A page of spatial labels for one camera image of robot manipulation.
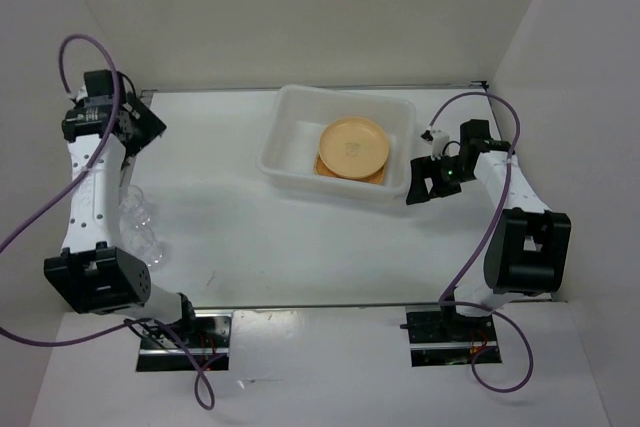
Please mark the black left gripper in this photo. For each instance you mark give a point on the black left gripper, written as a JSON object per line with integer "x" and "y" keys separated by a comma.
{"x": 148, "y": 127}

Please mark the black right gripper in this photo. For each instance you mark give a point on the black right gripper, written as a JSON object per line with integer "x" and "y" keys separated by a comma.
{"x": 425, "y": 167}

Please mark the yellow bear plate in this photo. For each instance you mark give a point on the yellow bear plate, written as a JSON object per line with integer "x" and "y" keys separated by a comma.
{"x": 354, "y": 147}
{"x": 321, "y": 169}

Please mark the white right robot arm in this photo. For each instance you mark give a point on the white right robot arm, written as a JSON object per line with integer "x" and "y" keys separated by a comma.
{"x": 524, "y": 251}

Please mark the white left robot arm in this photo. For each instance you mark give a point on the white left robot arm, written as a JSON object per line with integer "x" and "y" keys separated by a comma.
{"x": 95, "y": 271}

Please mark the translucent white plastic bin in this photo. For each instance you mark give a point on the translucent white plastic bin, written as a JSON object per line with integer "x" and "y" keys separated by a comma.
{"x": 300, "y": 116}

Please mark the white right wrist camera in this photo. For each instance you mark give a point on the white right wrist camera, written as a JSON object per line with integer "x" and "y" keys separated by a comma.
{"x": 437, "y": 139}

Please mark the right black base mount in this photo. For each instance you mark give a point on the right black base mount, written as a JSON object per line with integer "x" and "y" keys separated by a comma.
{"x": 441, "y": 337}

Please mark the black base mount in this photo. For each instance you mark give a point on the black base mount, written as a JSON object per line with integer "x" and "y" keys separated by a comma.
{"x": 208, "y": 340}
{"x": 441, "y": 337}

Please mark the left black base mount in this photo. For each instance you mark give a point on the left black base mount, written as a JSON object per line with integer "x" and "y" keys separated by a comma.
{"x": 208, "y": 340}

